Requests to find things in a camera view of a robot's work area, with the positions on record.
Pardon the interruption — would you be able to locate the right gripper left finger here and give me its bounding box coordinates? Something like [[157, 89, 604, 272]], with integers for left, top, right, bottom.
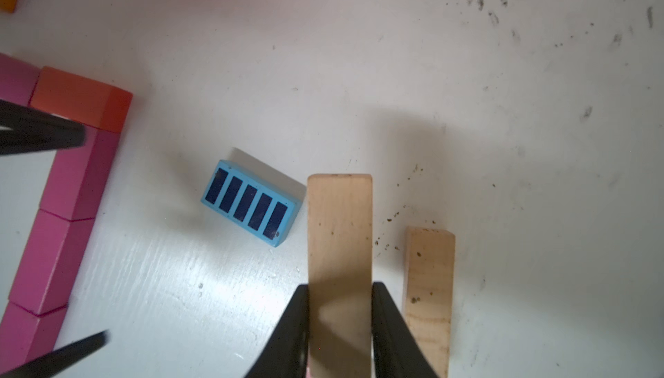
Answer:
[[246, 284, 310, 378]]

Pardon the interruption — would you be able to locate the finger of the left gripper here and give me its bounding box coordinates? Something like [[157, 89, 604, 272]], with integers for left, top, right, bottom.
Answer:
[[1, 100, 86, 156], [1, 331, 110, 378]]

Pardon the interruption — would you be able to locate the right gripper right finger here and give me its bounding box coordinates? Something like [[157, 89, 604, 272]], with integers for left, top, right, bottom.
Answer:
[[371, 282, 439, 378]]

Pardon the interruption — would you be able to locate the magenta block bottom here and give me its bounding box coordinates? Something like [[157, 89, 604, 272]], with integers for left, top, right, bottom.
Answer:
[[1, 302, 67, 373]]

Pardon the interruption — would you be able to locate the magenta block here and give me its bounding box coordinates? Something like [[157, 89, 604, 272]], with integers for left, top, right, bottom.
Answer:
[[1, 302, 67, 373], [40, 127, 120, 221], [0, 54, 41, 107], [9, 210, 94, 315]]

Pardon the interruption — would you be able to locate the red block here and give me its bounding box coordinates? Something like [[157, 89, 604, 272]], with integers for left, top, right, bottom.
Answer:
[[30, 67, 133, 133]]

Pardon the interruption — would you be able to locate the wooden block horizontal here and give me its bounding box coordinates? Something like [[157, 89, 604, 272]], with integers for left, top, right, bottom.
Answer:
[[404, 227, 456, 377]]

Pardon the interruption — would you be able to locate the blue striped block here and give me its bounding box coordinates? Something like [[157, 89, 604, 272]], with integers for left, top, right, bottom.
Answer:
[[201, 148, 306, 248]]

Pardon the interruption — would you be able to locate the wooden dotted block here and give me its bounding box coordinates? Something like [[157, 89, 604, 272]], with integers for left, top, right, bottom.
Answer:
[[307, 174, 373, 377]]

